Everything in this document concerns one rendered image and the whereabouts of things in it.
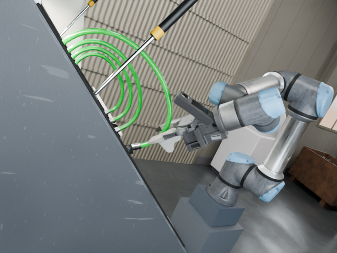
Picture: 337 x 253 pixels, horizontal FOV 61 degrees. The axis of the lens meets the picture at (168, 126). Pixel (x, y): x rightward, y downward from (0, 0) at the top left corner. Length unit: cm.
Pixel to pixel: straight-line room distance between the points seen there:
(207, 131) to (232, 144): 332
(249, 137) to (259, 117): 322
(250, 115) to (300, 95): 46
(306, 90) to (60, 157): 89
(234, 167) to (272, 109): 62
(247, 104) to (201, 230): 76
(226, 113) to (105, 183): 34
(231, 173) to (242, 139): 271
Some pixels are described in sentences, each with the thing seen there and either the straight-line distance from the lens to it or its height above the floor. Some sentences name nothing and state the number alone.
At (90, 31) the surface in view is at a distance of 79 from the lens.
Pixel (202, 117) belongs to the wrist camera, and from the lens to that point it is 75.
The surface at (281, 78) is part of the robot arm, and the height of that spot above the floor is 150.
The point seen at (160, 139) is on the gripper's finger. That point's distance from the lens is 78.
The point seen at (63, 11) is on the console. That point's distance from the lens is 117.
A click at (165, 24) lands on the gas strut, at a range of 54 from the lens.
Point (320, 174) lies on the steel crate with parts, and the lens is 560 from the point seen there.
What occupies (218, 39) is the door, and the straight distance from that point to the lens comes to 355.
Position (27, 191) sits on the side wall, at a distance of 58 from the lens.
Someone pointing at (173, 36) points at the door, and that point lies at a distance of 317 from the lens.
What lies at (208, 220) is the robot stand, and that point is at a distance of 136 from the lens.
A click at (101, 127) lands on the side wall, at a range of 53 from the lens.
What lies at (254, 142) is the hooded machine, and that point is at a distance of 391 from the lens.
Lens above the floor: 146
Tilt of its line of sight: 16 degrees down
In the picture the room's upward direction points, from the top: 24 degrees clockwise
